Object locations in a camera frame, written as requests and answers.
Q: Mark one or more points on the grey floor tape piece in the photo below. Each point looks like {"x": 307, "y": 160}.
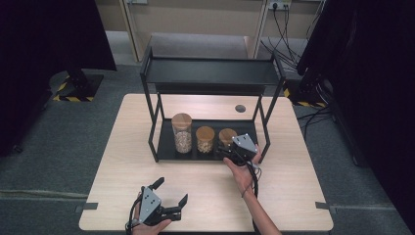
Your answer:
{"x": 323, "y": 205}
{"x": 88, "y": 206}

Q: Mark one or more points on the tall glass jar wooden lid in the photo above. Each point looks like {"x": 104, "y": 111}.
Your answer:
{"x": 181, "y": 120}

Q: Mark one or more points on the short green jar wooden lid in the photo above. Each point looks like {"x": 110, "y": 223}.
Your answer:
{"x": 226, "y": 134}

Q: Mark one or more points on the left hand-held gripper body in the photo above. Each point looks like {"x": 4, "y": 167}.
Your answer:
{"x": 149, "y": 205}

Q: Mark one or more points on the black curtain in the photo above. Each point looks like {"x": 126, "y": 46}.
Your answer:
{"x": 32, "y": 65}
{"x": 375, "y": 81}

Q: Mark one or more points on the white wall power socket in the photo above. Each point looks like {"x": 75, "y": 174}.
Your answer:
{"x": 280, "y": 4}

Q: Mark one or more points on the beige cabinet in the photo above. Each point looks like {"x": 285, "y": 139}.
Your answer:
{"x": 195, "y": 23}

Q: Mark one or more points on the striped-edge black stand base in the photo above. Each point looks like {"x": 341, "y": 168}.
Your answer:
{"x": 308, "y": 96}
{"x": 89, "y": 85}

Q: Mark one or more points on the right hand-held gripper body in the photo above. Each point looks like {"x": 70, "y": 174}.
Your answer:
{"x": 244, "y": 143}

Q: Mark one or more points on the medium glass jar wooden lid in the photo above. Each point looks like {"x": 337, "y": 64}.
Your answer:
{"x": 205, "y": 133}

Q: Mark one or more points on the person's right hand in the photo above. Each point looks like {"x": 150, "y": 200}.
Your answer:
{"x": 243, "y": 178}

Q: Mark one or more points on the person's left hand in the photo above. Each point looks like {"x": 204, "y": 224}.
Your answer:
{"x": 147, "y": 230}

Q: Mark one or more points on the black two-tier metal shelf rack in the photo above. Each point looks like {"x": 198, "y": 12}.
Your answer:
{"x": 208, "y": 73}

